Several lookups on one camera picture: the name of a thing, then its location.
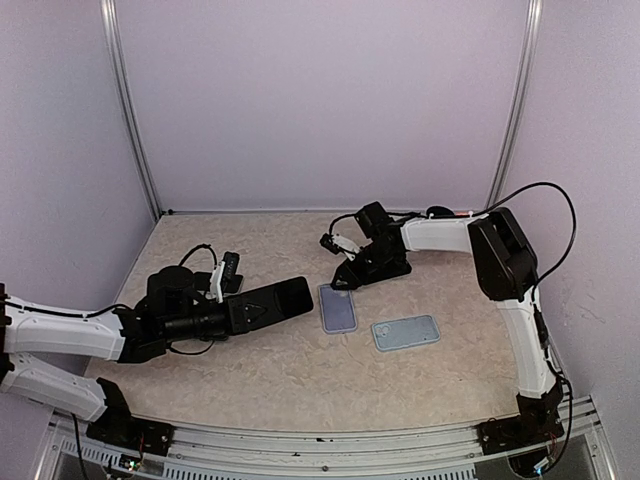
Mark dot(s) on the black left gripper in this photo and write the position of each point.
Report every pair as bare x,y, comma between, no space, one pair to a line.
231,321

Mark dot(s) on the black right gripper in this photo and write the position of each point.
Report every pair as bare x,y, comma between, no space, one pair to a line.
347,270

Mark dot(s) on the black smartphone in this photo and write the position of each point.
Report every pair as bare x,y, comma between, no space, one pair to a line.
268,305

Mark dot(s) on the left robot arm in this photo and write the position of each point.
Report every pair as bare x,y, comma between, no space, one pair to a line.
116,333

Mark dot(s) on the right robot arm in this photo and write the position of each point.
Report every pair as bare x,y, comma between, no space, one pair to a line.
505,266

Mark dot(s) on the light blue phone case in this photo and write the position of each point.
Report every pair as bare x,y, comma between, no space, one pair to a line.
405,333

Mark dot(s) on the green edged smartphone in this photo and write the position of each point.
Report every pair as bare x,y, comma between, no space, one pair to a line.
203,283

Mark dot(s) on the dark green mug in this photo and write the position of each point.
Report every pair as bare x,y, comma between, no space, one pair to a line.
436,212

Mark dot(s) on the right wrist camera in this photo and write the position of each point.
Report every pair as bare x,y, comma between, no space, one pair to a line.
338,244

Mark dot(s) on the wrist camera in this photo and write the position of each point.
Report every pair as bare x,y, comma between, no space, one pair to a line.
338,244
227,267

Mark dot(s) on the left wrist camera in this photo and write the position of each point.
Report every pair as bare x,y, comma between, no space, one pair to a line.
227,267

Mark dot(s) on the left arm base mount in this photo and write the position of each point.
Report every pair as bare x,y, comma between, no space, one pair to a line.
121,429

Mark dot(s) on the front aluminium rail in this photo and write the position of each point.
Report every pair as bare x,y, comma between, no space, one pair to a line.
197,452

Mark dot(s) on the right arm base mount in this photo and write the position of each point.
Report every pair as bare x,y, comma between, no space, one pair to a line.
537,422

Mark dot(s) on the left aluminium frame post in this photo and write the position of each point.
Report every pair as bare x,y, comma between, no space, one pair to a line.
118,64

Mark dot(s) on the aluminium frame post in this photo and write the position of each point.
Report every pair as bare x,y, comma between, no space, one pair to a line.
118,64
518,102

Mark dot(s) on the right aluminium frame post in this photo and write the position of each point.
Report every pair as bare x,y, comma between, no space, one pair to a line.
518,102

